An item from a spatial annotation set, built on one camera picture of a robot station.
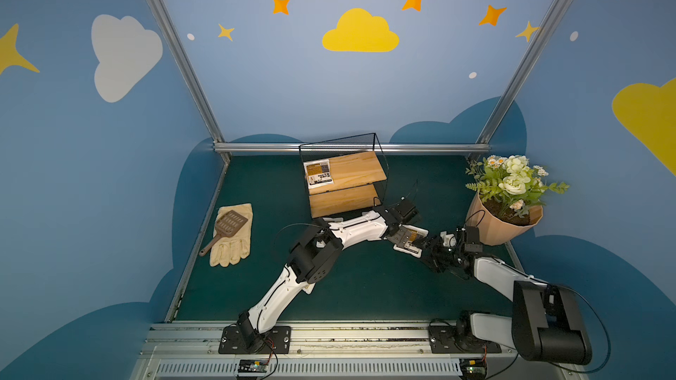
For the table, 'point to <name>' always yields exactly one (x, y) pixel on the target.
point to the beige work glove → (231, 250)
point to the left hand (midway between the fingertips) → (393, 226)
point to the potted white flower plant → (509, 195)
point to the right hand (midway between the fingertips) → (419, 246)
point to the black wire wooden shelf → (343, 175)
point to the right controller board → (473, 368)
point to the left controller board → (253, 368)
